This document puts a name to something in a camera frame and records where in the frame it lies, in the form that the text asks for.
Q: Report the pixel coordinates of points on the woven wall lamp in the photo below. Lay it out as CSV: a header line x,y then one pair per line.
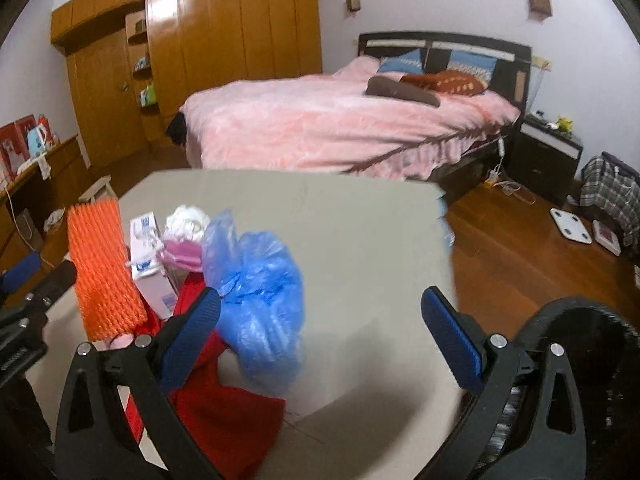
x,y
539,1
354,1

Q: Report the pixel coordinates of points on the white wooden stool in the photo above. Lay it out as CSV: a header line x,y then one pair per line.
x,y
97,187

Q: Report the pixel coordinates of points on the wooden sideboard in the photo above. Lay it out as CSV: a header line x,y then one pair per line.
x,y
60,165

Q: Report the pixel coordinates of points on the beige wall socket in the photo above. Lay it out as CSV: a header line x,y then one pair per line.
x,y
542,61

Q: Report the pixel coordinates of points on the red patterned pillow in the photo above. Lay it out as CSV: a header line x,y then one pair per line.
x,y
450,82

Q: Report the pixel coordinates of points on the blue zigzag pillow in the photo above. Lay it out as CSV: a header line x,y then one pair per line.
x,y
470,65

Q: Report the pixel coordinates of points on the orange foam net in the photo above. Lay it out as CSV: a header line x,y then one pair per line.
x,y
102,270

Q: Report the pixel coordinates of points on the blue plastic bag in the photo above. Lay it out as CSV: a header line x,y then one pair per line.
x,y
260,300

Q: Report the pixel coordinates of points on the crumpled white paper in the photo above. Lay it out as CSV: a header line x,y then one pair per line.
x,y
55,221

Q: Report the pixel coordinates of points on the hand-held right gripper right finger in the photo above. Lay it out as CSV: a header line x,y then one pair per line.
x,y
450,340

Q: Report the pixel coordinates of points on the white charger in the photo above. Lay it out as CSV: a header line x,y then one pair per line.
x,y
501,146

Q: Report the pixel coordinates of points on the white cloth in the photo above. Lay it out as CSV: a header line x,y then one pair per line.
x,y
45,169

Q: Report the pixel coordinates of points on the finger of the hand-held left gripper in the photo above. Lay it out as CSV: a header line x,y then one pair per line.
x,y
22,269
55,281

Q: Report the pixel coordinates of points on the brown cushion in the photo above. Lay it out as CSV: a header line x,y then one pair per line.
x,y
400,91

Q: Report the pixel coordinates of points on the plaid bag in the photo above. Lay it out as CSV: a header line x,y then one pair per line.
x,y
612,195

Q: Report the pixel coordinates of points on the black cloth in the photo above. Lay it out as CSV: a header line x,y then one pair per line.
x,y
176,132

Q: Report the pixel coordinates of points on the black nightstand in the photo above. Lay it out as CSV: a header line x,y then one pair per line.
x,y
542,165

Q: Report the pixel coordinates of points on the white blue-printed box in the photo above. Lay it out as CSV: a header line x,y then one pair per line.
x,y
147,270

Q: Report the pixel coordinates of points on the red white bathroom scale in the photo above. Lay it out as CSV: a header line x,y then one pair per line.
x,y
607,237

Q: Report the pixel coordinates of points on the blue white toy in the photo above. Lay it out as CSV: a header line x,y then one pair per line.
x,y
39,141

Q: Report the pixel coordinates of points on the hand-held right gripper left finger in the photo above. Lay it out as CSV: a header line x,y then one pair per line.
x,y
192,332

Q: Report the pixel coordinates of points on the wooden wardrobe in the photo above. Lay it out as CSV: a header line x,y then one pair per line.
x,y
215,25

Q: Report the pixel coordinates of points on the red cloth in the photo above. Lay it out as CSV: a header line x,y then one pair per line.
x,y
220,420

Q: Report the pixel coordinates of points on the yellow plush toy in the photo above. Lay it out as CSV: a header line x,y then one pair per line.
x,y
565,125

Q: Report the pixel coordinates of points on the black bed headboard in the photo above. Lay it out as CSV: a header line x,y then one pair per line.
x,y
515,60

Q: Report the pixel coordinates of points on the bed with pink cover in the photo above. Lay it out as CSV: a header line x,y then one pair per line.
x,y
310,120

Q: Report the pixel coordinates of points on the red box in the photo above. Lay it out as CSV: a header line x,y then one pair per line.
x,y
27,127
11,157

